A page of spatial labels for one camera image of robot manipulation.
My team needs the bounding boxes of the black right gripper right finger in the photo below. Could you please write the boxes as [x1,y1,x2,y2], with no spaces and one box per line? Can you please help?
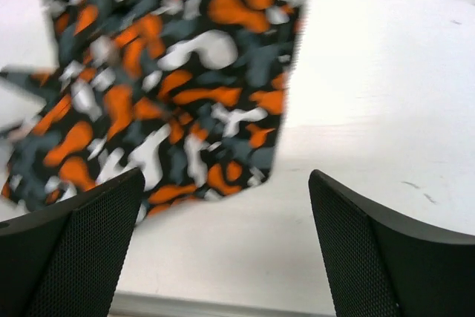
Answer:
[308,170,474,316]

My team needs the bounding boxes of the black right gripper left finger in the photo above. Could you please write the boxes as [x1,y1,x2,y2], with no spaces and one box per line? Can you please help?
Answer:
[1,169,144,317]

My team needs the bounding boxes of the orange camouflage shorts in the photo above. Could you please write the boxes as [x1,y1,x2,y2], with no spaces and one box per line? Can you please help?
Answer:
[1,0,305,221]

